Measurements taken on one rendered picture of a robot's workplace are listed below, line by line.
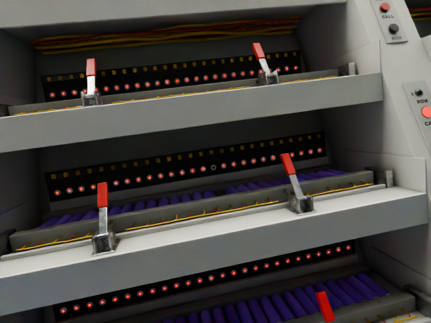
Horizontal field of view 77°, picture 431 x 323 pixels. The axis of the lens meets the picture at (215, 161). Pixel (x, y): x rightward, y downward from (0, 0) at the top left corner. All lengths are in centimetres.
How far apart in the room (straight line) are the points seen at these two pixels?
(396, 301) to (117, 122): 48
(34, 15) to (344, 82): 48
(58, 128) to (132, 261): 20
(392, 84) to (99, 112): 44
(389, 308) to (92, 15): 63
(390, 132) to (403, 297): 25
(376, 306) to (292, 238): 18
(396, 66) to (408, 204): 22
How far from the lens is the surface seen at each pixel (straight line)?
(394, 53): 56
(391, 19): 60
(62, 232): 45
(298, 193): 40
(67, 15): 52
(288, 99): 44
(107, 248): 38
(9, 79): 62
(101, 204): 39
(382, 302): 52
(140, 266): 37
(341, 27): 62
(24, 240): 47
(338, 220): 41
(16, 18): 54
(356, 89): 50
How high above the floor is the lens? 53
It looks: 14 degrees up
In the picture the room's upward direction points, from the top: 11 degrees counter-clockwise
